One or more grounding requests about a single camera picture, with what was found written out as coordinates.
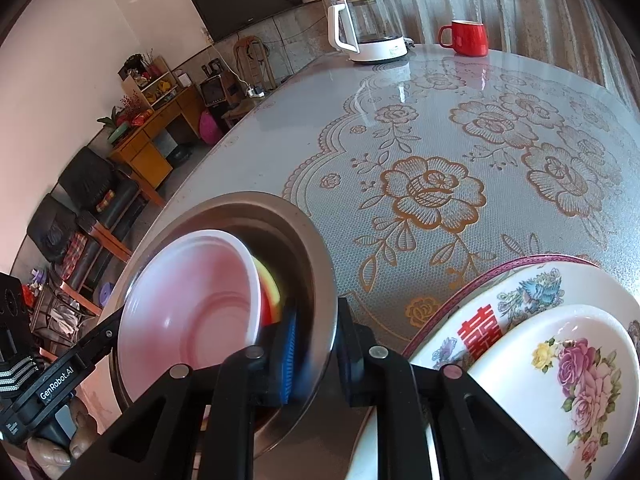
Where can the cluttered metal rack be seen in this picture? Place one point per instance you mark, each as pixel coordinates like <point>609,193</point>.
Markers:
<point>60,310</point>

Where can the white power strip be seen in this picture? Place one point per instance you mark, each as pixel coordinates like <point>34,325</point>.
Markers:
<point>256,91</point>

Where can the red plastic bowl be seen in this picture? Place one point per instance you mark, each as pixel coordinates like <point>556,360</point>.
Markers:
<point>200,310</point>

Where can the wooden cabinet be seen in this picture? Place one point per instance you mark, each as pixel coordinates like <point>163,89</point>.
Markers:
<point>150,155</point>

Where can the wooden shelf unit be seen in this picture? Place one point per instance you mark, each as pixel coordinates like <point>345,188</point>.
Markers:
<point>150,85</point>

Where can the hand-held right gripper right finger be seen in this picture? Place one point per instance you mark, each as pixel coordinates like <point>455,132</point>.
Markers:
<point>352,360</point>

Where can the black armchair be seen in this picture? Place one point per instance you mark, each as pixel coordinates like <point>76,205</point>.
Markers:
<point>50,230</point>
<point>85,175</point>

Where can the low wooden stool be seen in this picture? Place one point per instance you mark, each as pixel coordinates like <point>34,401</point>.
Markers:
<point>240,110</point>

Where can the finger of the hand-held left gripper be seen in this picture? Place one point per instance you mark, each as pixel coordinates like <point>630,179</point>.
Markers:
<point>102,337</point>

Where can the pink plastic basin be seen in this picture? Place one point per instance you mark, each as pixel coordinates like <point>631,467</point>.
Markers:
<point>210,127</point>

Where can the white plate red symbol print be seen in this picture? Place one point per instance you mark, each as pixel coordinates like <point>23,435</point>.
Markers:
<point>480,335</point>

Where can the small dark television set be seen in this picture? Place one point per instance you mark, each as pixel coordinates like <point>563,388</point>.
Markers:
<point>212,91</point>

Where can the yellow plastic bowl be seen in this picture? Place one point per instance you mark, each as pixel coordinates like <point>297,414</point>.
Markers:
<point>272,290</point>

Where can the stainless steel bowl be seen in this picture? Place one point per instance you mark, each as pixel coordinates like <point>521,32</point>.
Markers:
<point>300,260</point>

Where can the white plate pink rose print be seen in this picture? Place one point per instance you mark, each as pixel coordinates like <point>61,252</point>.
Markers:
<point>525,400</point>

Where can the white electric glass kettle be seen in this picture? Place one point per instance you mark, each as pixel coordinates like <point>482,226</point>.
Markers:
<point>380,50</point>

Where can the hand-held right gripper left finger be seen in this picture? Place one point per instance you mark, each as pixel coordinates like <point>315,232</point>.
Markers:
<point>287,360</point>

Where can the large floral plate purple rim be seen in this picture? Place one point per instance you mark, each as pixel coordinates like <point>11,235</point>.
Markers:
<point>530,260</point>

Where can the red mug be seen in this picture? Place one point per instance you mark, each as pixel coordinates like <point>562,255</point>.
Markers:
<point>467,40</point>

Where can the hoop-back wooden chair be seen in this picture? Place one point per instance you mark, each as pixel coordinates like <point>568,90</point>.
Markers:
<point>242,57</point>

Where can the potted green plant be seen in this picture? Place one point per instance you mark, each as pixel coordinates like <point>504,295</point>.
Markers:
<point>115,127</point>

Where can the person's left hand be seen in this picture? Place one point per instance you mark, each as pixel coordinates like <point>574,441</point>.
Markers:
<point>85,425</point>

